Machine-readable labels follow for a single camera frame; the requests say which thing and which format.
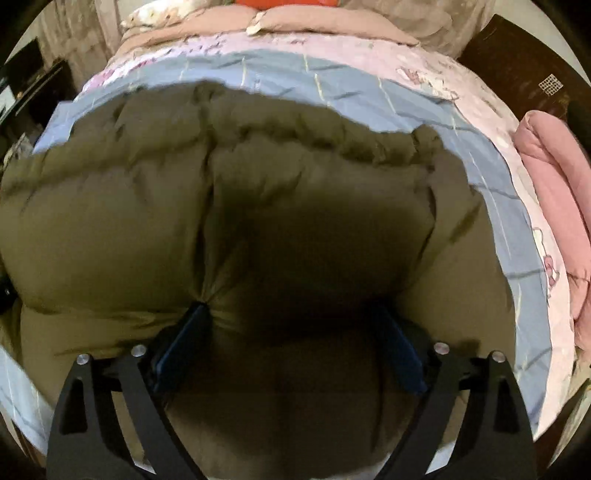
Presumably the olive brown puffer coat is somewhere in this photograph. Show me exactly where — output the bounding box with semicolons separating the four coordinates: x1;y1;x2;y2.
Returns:
1;82;516;479

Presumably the pink folded blanket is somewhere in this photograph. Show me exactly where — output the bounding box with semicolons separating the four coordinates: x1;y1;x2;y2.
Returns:
513;110;590;355

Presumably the pink floral quilt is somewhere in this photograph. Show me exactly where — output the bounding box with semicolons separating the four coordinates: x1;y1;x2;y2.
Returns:
78;33;576;434

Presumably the dark tv desk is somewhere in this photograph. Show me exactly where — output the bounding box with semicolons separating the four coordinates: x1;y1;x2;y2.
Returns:
1;39;76;157

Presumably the dark wooden nightstand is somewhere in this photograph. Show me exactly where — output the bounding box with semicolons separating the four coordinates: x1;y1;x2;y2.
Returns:
459;15;590;143

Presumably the light blue plaid bedsheet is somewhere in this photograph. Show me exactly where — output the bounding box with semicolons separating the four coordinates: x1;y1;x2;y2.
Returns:
1;49;560;460

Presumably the beige pink duvet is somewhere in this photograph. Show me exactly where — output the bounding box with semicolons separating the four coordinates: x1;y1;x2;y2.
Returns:
117;1;419;55

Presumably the orange red pillow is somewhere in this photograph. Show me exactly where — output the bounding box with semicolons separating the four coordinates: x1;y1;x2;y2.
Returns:
235;0;339;10

